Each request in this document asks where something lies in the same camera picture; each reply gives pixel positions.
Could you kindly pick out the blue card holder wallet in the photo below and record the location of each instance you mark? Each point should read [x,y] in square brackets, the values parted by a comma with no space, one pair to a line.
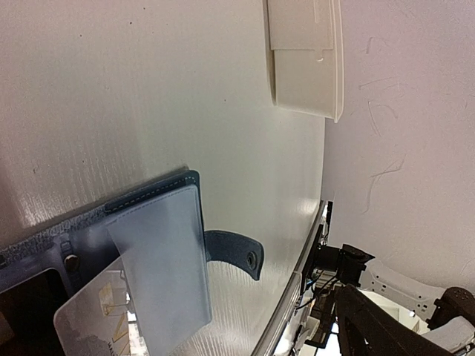
[157,231]

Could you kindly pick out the silver credit card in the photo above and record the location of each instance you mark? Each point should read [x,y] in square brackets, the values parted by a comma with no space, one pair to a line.
[100,319]

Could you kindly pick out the black VIP card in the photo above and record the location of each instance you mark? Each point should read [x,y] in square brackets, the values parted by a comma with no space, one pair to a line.
[27,312]

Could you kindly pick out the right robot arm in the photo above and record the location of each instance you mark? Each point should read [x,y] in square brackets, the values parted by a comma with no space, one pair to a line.
[366,329]

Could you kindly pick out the white plastic tray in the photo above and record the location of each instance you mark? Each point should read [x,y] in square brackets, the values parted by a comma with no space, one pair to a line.
[307,56]

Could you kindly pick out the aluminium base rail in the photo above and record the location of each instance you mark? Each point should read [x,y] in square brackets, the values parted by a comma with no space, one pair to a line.
[291,298]

